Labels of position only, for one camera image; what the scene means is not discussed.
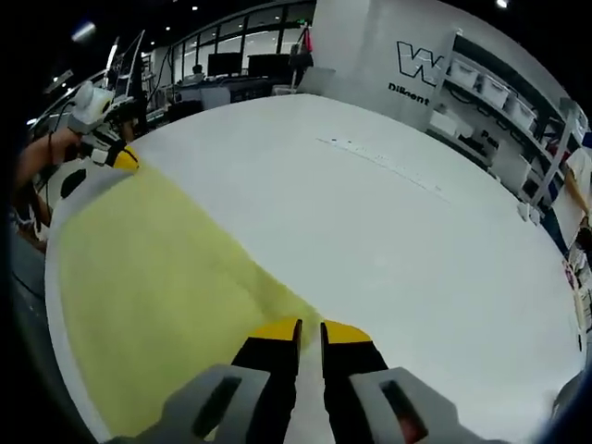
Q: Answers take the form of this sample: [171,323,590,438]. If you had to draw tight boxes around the grey counter cabinet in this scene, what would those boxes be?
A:
[178,76,274,112]

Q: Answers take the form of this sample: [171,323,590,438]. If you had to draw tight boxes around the white storage bin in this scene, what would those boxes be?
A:
[506,94,534,124]
[450,59,478,87]
[480,73,511,105]

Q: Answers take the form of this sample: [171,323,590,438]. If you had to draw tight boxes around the pile of small toys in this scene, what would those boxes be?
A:
[561,244,592,352]

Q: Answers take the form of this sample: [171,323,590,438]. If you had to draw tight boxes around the white office chair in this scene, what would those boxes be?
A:
[272,67,338,99]

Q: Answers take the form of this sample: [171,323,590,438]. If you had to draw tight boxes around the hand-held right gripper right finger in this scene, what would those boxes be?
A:
[319,319,494,444]

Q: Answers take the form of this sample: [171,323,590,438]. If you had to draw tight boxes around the small white object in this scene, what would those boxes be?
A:
[515,203,541,227]

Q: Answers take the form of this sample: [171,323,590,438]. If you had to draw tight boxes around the hanging bags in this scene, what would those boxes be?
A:
[290,28,316,70]

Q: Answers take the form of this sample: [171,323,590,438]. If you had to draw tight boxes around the person's left hand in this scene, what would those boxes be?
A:
[45,130,87,163]

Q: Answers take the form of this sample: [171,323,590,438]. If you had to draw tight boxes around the black computer monitor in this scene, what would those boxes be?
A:
[207,53,243,78]
[247,54,292,78]

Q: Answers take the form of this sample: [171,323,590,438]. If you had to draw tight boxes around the grey metal shelf rack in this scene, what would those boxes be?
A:
[425,30,591,209]

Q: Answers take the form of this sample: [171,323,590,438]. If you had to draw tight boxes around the black oval object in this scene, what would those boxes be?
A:
[59,168,89,199]

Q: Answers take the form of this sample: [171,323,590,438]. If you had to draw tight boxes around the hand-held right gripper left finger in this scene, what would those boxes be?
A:
[108,317,304,444]

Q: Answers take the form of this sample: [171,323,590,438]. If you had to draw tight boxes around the clear ruler strip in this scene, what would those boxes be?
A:
[315,136,453,205]

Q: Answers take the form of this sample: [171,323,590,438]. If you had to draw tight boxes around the yellow blue black garment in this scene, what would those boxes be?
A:
[57,168,325,443]

